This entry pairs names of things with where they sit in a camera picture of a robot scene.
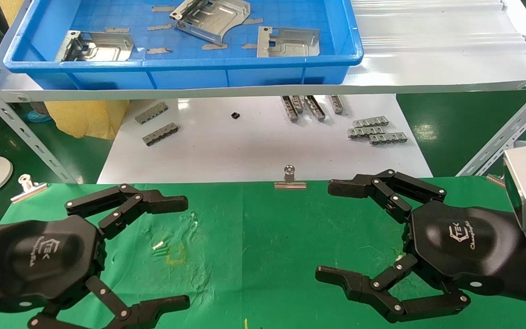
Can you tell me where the silver binder clip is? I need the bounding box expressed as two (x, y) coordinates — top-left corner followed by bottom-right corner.
(274, 164), (307, 190)
(11, 174), (47, 203)

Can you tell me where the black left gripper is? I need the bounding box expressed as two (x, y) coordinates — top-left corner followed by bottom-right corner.
(0, 184), (191, 329)

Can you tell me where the blue shoe cover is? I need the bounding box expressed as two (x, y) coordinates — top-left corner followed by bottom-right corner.
(26, 110), (53, 124)

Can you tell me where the blue plastic bin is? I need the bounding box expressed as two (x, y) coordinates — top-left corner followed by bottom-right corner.
(3, 0), (365, 90)

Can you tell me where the green table cloth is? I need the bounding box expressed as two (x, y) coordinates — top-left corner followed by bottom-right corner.
(0, 176), (526, 329)

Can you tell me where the yellow fabric garment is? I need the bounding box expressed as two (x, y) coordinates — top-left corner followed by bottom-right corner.
(44, 100), (131, 140)

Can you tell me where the white metal shelf rack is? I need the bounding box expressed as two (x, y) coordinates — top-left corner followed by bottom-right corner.
(0, 0), (526, 102)

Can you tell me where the sheet metal bracket part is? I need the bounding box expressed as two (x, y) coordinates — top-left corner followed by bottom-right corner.
(257, 26), (321, 58)
(169, 0), (251, 46)
(54, 30), (135, 62)

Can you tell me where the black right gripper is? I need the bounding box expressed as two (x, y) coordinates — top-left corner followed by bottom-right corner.
(316, 169), (526, 324)

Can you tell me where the perforated steel shelf leg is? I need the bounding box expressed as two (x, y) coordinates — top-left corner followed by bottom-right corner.
(455, 78), (526, 178)
(0, 66), (79, 184)

